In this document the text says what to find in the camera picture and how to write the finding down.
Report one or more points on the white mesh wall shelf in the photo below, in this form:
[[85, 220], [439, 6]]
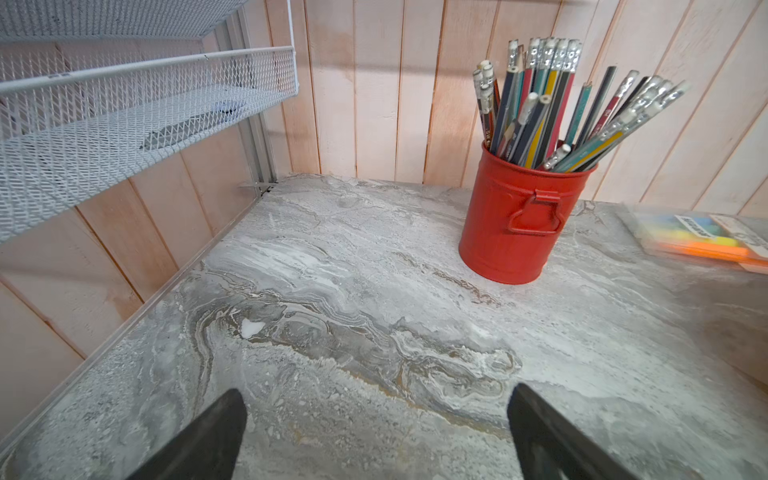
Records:
[[95, 92]]

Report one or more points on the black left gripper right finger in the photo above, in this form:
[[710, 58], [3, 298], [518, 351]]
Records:
[[549, 446]]

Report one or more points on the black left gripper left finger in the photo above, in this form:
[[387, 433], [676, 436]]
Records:
[[207, 448]]

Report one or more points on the bundle of pencils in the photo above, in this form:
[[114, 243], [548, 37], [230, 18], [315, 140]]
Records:
[[534, 118]]

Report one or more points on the pack of colour highlighters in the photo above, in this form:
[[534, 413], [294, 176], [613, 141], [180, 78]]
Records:
[[702, 236]]

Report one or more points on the red metal pencil cup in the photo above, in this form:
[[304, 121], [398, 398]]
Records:
[[515, 218]]

